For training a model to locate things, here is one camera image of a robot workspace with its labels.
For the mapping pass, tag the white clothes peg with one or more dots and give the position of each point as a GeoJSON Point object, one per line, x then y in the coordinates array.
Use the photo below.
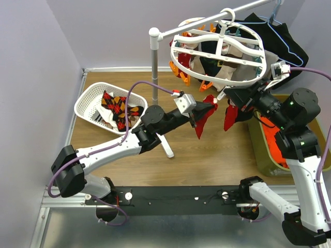
{"type": "Point", "coordinates": [221, 95]}

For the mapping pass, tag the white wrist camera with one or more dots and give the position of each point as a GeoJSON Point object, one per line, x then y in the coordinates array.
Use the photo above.
{"type": "Point", "coordinates": [280, 71]}
{"type": "Point", "coordinates": [184, 102]}

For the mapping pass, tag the black hanging garment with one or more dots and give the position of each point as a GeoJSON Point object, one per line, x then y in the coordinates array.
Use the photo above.
{"type": "Point", "coordinates": [282, 44]}

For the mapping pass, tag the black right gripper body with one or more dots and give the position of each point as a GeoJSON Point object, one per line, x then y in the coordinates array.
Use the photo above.
{"type": "Point", "coordinates": [265, 101]}

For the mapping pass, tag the navy santa sock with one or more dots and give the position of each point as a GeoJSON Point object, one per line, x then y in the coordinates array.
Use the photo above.
{"type": "Point", "coordinates": [209, 64]}

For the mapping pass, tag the orange cloth in bin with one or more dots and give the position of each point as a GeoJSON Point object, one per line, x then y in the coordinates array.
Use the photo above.
{"type": "Point", "coordinates": [270, 131]}

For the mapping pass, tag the cream brown striped sock back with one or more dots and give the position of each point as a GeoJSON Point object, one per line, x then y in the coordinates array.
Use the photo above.
{"type": "Point", "coordinates": [196, 64]}

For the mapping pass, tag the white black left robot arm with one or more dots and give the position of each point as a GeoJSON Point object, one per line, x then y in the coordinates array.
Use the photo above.
{"type": "Point", "coordinates": [72, 168]}

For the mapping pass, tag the white round sock hanger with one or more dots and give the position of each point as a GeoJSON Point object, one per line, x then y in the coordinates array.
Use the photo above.
{"type": "Point", "coordinates": [224, 31]}

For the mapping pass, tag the red black santa sock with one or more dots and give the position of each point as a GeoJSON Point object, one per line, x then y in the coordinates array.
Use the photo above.
{"type": "Point", "coordinates": [231, 114]}

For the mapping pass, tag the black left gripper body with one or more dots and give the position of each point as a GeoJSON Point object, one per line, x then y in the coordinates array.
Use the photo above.
{"type": "Point", "coordinates": [191, 118]}

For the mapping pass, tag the socks pile in basket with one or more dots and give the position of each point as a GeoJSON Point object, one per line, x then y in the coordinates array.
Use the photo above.
{"type": "Point", "coordinates": [111, 112]}

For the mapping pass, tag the green plastic bin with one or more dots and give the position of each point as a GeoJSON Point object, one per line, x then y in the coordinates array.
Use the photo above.
{"type": "Point", "coordinates": [289, 149]}

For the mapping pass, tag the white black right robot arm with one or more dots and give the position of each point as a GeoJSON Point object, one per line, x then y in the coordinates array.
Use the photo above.
{"type": "Point", "coordinates": [309, 223]}

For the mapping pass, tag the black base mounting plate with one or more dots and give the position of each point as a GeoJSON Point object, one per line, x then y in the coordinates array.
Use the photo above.
{"type": "Point", "coordinates": [184, 200]}

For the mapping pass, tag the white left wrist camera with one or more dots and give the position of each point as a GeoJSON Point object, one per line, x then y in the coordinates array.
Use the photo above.
{"type": "Point", "coordinates": [184, 102]}

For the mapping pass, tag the grey hanging garment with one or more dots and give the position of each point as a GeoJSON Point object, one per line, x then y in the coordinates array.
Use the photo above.
{"type": "Point", "coordinates": [246, 72]}

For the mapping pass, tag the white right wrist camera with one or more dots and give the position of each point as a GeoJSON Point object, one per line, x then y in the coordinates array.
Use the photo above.
{"type": "Point", "coordinates": [280, 71]}

